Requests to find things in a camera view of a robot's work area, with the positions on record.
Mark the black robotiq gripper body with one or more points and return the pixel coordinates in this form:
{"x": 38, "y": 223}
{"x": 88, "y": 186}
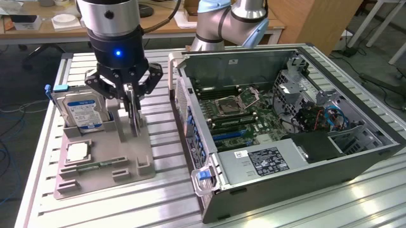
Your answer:
{"x": 117, "y": 57}

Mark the graphics card with metal bracket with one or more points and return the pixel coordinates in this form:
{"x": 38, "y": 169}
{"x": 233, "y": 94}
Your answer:
{"x": 134, "y": 118}

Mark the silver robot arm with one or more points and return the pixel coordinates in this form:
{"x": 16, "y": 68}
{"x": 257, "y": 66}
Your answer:
{"x": 106, "y": 14}

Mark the blue expansion slot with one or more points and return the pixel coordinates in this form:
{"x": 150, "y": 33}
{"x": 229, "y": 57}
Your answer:
{"x": 229, "y": 135}

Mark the hard disk in blue caddy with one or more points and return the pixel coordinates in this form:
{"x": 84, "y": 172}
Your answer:
{"x": 81, "y": 111}

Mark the blue card retention clip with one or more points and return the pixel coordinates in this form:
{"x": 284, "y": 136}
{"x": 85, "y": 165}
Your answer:
{"x": 199, "y": 145}
{"x": 189, "y": 116}
{"x": 203, "y": 158}
{"x": 195, "y": 131}

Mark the black round lamp base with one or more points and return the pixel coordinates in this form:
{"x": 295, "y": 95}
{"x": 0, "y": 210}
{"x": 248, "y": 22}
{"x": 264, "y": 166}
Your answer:
{"x": 145, "y": 12}

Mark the black chair base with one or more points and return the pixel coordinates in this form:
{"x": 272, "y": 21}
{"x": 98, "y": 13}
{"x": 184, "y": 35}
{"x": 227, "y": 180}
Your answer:
{"x": 37, "y": 51}

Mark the white papers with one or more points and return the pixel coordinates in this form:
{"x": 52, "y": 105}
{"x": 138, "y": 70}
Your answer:
{"x": 182, "y": 22}

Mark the cpu socket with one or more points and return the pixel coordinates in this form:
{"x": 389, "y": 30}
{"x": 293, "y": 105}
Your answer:
{"x": 225, "y": 105}

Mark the wooden desk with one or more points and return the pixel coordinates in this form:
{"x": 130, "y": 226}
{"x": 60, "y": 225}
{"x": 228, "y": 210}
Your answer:
{"x": 30, "y": 34}

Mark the silver cpu chip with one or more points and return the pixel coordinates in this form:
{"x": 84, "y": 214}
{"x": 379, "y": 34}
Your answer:
{"x": 77, "y": 153}

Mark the cardboard box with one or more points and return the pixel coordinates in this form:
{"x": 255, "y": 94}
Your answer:
{"x": 189, "y": 7}

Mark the installed ram stick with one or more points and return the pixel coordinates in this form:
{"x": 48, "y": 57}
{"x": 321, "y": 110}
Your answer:
{"x": 233, "y": 121}

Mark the metal socket cover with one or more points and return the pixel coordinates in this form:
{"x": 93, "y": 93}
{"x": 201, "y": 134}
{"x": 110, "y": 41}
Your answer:
{"x": 249, "y": 97}

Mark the white box with black lid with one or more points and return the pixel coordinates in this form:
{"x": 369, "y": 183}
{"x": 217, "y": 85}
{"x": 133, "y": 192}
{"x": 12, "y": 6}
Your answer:
{"x": 26, "y": 25}

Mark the grey cup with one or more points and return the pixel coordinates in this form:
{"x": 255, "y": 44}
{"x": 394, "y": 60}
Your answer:
{"x": 46, "y": 2}

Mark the green ram stick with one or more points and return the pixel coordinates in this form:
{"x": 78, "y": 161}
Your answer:
{"x": 94, "y": 165}

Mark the green motherboard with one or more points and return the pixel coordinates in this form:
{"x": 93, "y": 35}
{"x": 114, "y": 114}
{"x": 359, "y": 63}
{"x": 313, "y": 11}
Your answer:
{"x": 263, "y": 123}

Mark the grey parts rack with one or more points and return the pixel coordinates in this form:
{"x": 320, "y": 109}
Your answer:
{"x": 94, "y": 183}

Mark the metal disk bay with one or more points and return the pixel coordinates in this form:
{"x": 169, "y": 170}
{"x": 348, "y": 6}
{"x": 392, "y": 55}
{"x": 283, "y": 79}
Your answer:
{"x": 289, "y": 92}

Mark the blue case latch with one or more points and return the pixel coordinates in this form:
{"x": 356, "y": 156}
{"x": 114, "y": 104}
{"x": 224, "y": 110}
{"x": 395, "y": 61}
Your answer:
{"x": 203, "y": 176}

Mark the grey power supply unit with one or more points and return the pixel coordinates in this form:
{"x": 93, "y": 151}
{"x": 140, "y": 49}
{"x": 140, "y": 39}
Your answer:
{"x": 233, "y": 166}

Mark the wooden cabinet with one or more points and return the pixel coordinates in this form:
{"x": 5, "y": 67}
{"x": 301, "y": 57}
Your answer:
{"x": 316, "y": 23}

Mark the black plastic shroud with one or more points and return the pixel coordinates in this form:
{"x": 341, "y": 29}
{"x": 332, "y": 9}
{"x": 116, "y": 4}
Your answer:
{"x": 316, "y": 147}

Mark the black power adapter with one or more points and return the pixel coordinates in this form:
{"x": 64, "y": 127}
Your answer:
{"x": 348, "y": 52}

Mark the open grey pc case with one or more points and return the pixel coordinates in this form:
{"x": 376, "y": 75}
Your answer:
{"x": 284, "y": 194}

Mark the black floor stand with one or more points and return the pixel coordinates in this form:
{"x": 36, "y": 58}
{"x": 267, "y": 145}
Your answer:
{"x": 380, "y": 82}

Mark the white table frame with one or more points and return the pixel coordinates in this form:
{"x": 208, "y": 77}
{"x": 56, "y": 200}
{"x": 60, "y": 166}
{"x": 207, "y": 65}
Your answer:
{"x": 372, "y": 35}

